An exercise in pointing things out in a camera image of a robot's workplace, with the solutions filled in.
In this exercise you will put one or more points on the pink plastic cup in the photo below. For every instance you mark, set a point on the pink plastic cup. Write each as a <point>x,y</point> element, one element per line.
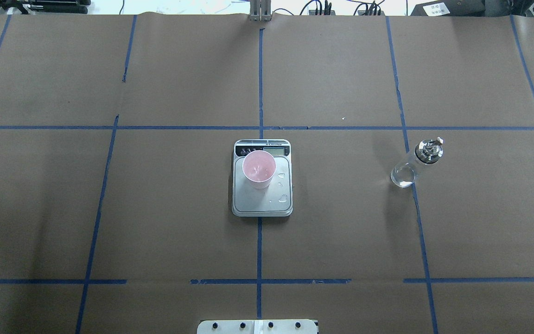
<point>259,168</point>

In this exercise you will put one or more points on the glass sauce dispenser bottle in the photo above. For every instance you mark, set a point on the glass sauce dispenser bottle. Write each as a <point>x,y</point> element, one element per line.
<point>427,153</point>

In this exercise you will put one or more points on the silver digital kitchen scale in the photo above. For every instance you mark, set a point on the silver digital kitchen scale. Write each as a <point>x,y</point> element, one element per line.
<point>273,201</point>

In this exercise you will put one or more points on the brown paper table cover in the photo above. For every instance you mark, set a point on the brown paper table cover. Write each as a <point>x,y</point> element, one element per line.
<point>117,136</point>

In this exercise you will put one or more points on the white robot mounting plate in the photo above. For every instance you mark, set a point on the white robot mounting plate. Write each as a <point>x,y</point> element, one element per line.
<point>259,326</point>

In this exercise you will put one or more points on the black box with label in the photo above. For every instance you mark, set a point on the black box with label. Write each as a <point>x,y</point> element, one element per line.
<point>456,8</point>

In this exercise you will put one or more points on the aluminium frame post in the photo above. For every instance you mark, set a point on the aluminium frame post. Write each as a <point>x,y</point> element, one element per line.
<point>260,10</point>

